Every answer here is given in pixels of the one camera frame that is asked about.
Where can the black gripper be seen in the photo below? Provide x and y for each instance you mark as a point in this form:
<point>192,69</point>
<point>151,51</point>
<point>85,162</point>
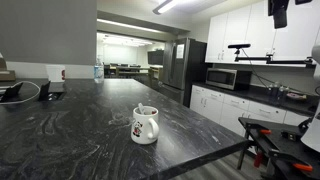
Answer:
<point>279,13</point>

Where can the white cartoon print mug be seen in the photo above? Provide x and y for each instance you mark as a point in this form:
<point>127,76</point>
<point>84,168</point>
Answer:
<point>143,133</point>

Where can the small bottle on counter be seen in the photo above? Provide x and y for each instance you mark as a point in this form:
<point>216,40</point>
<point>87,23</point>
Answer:
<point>282,91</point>
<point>275,90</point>

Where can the dish on counter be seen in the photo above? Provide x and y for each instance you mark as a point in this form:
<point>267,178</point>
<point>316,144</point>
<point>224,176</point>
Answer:
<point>296,96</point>

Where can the dark kitchen countertop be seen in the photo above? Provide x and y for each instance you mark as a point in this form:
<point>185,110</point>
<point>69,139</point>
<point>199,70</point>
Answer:
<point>260,96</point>

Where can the silver microwave oven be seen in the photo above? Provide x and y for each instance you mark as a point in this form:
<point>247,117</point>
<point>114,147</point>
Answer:
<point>221,78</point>

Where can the white paper on refrigerator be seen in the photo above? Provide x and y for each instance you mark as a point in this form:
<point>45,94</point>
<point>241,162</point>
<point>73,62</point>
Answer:
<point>180,51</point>

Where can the white base cabinets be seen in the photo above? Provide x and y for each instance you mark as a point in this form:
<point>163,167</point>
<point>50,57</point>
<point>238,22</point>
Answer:
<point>226,110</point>

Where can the fluorescent ceiling light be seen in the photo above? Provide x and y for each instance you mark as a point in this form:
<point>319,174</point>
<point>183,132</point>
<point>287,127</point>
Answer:
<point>165,6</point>

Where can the stainless steel refrigerator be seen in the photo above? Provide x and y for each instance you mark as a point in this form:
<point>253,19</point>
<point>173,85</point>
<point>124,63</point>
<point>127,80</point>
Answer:
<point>176,73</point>

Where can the black box on cart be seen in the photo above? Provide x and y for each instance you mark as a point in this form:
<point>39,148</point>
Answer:
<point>290,135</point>

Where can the long ceiling light strip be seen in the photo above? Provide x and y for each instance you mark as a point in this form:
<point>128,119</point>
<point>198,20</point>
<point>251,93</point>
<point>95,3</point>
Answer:
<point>126,25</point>

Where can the wooden office table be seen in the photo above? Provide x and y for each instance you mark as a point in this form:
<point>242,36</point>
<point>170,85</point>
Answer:
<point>128,70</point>

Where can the white spoon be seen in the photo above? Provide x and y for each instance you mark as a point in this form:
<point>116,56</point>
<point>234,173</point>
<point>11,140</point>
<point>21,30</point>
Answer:
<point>141,107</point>

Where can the clear plastic water bottle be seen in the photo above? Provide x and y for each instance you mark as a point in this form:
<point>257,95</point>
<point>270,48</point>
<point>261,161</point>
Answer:
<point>98,71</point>

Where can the white cup with red logo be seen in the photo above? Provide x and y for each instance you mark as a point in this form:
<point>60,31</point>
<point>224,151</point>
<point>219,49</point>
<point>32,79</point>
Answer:
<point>54,73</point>

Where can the small black outlet flap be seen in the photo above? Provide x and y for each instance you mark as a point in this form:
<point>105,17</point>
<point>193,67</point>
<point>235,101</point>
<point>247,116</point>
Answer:
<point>44,91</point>

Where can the large black outlet flap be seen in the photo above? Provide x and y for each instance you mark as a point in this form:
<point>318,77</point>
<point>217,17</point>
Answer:
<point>11,92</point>

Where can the brown cardboard box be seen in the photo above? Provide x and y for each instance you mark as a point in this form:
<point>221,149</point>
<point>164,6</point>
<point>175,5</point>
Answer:
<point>6,75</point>

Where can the white wall cabinets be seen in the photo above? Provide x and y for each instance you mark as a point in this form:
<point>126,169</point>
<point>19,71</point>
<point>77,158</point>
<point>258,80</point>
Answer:
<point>240,33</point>

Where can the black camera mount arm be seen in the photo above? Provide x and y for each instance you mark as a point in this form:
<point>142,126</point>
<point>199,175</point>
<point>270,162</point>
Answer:
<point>266,61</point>

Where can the black bar camera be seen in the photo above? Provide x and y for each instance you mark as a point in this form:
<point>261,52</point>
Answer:
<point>239,46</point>

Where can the black wall monitor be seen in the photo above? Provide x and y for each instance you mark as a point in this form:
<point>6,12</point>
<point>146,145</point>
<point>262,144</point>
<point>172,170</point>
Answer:
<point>155,57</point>

